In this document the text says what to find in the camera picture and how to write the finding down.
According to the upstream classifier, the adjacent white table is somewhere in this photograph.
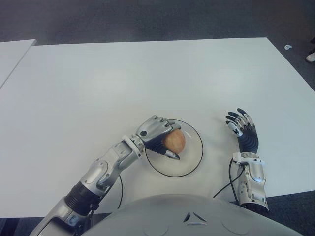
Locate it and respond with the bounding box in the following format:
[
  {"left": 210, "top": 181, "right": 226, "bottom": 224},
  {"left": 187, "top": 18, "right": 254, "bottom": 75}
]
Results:
[{"left": 0, "top": 39, "right": 36, "bottom": 88}]

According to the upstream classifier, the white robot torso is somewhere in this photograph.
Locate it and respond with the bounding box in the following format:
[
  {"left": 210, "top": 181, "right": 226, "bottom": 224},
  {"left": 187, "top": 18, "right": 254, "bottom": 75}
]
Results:
[{"left": 86, "top": 193, "right": 296, "bottom": 236}]

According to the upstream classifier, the white plate with black rim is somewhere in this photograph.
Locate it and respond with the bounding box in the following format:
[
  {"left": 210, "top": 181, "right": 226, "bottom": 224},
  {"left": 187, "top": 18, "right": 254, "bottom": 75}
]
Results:
[{"left": 144, "top": 119, "right": 204, "bottom": 178}]

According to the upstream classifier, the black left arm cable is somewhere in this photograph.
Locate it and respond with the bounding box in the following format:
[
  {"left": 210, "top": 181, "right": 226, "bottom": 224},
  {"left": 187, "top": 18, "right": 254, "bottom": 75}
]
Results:
[{"left": 117, "top": 175, "right": 124, "bottom": 207}]

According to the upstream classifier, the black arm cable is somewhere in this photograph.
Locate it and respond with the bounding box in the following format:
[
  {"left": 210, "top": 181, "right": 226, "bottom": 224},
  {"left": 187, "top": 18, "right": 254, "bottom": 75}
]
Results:
[
  {"left": 117, "top": 175, "right": 124, "bottom": 207},
  {"left": 212, "top": 158, "right": 245, "bottom": 204}
]

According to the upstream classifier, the yellow-red apple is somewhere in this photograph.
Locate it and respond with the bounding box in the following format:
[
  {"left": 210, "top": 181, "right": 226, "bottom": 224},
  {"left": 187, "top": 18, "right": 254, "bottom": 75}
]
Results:
[{"left": 163, "top": 129, "right": 186, "bottom": 154}]

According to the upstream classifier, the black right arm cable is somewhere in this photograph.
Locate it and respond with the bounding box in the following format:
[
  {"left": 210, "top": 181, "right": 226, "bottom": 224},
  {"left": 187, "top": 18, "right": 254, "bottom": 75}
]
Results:
[{"left": 212, "top": 158, "right": 245, "bottom": 204}]

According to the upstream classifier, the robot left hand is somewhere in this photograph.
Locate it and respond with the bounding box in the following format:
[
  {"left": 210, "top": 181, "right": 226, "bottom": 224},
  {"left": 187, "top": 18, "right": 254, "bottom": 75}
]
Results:
[{"left": 135, "top": 115, "right": 182, "bottom": 161}]

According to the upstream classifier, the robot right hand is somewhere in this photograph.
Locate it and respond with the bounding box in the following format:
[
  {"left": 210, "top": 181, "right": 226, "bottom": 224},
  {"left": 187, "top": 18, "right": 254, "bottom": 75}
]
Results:
[{"left": 225, "top": 108, "right": 260, "bottom": 153}]

